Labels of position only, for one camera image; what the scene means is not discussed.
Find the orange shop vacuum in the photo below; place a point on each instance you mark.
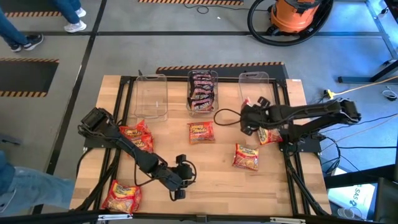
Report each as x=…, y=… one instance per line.
x=293, y=15
x=250, y=21

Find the black floor beam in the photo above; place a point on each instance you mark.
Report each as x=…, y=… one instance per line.
x=357, y=178

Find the black gantry bar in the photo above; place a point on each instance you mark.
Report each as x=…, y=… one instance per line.
x=62, y=218

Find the orange Saucy Noods packet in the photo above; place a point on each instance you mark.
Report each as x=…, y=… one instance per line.
x=133, y=129
x=201, y=132
x=143, y=144

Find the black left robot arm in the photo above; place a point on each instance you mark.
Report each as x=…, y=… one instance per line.
x=136, y=152

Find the black floor stand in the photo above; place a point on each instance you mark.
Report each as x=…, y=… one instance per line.
x=354, y=80

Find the clear plastic bin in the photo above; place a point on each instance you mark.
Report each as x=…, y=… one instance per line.
x=202, y=114
x=253, y=85
x=150, y=96

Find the gray floor object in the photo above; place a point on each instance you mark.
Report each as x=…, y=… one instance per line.
x=9, y=140

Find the black table frame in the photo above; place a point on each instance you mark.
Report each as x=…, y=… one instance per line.
x=178, y=79

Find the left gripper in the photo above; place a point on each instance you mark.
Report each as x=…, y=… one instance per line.
x=184, y=175

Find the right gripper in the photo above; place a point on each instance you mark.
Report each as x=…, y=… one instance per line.
x=256, y=116

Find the white printed sign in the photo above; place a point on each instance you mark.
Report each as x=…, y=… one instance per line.
x=357, y=194

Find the black hazard-striped floor mat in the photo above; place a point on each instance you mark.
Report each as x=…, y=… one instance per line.
x=217, y=71
x=189, y=2
x=31, y=14
x=25, y=76

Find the person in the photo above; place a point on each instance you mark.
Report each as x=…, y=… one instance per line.
x=70, y=14
x=12, y=31
x=31, y=189

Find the silver metal bracket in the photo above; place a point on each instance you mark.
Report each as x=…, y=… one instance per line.
x=287, y=220
x=115, y=217

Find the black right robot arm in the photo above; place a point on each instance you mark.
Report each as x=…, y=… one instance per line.
x=311, y=112

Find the clear plastic cup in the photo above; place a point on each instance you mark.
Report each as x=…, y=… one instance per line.
x=346, y=213

